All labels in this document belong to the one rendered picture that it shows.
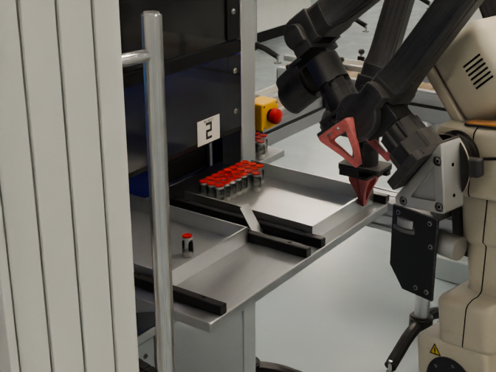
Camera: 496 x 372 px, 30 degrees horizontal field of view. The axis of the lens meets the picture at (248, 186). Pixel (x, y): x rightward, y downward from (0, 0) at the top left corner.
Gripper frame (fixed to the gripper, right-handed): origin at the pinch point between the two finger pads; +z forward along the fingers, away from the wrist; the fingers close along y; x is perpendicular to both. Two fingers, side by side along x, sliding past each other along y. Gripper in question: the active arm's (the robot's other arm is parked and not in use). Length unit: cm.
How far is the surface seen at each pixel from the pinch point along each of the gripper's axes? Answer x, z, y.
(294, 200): 3.6, 2.0, 16.0
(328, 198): -2.0, 2.0, 10.3
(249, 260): 34.9, 2.2, 6.4
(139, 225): 34.4, 1.8, 35.6
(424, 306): -87, 72, 21
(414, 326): -82, 77, 22
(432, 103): -82, 1, 21
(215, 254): 39.2, 0.5, 11.7
